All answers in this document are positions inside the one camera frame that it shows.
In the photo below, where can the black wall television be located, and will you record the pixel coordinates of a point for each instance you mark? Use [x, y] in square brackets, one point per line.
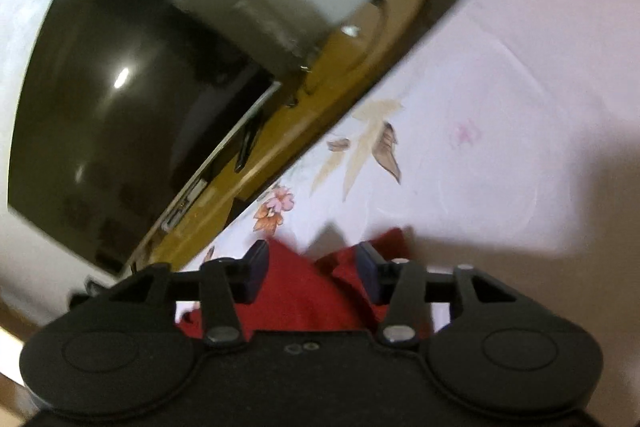
[123, 106]

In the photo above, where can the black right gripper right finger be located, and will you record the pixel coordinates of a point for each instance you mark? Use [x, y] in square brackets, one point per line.
[400, 286]

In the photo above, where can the red small garment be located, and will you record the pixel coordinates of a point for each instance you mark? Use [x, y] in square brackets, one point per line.
[300, 294]

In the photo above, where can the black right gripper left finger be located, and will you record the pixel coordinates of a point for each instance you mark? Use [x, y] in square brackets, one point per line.
[225, 283]

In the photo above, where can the wooden tv console shelf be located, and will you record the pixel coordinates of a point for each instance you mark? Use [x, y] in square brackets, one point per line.
[345, 70]

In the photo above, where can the white floral bed sheet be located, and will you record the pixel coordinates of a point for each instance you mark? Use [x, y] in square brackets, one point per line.
[507, 139]

